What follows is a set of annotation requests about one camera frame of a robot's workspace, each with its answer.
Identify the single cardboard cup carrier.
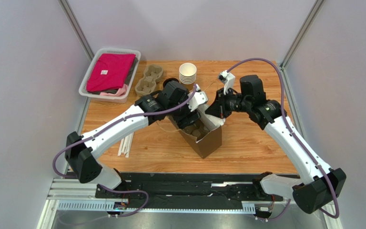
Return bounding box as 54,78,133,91
183,124,210,139

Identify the brown paper bag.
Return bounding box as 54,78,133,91
156,81,224,159

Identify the cardboard cup carrier tray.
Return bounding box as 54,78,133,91
135,64,164,96

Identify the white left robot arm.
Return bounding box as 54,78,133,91
64,80,208,189

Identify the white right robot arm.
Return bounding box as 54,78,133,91
205,72,346,214

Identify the stack of black lids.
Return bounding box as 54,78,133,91
163,78,175,88

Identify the stack of paper cups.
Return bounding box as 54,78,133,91
179,62,197,90

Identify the white paper straw bundle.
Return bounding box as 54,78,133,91
117,132,134,158

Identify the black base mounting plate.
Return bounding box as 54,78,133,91
93,172,286,211

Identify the pink folded cloth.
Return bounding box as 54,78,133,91
86,53,136,93

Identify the white plastic basket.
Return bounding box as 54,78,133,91
79,47,141,104

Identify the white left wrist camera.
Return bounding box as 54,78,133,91
188,91,208,112

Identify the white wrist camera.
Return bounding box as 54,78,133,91
218,70,235,95
188,91,208,112

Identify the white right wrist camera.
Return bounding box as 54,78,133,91
218,70,235,95

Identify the aluminium frame rail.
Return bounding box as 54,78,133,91
38,172,342,229

